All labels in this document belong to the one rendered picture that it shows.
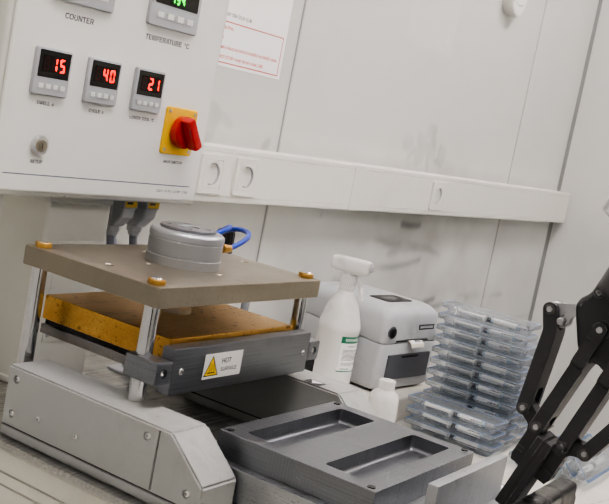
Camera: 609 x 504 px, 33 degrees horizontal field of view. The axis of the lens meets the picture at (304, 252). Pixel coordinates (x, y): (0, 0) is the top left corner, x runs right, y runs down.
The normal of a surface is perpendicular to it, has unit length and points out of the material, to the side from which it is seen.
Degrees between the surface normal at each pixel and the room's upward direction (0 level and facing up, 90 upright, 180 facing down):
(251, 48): 90
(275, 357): 90
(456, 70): 90
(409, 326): 86
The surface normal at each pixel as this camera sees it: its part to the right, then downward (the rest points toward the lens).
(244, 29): 0.82, 0.22
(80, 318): -0.54, 0.00
